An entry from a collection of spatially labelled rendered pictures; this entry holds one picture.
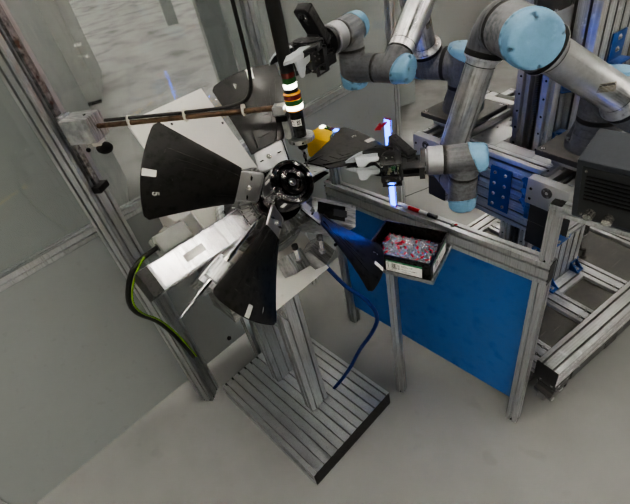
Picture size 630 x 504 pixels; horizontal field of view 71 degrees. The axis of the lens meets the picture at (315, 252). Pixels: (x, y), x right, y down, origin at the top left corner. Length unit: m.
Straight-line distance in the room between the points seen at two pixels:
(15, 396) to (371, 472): 1.35
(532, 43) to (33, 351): 1.79
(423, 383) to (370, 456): 0.41
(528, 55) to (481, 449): 1.44
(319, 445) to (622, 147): 1.44
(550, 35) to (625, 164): 0.31
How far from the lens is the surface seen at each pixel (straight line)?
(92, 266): 1.81
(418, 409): 2.05
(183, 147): 1.09
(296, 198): 1.12
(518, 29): 1.09
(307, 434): 1.95
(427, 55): 1.75
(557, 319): 2.14
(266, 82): 1.28
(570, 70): 1.20
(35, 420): 2.09
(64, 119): 1.45
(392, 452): 1.97
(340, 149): 1.31
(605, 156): 1.14
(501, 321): 1.67
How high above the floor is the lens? 1.78
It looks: 39 degrees down
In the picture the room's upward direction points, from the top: 13 degrees counter-clockwise
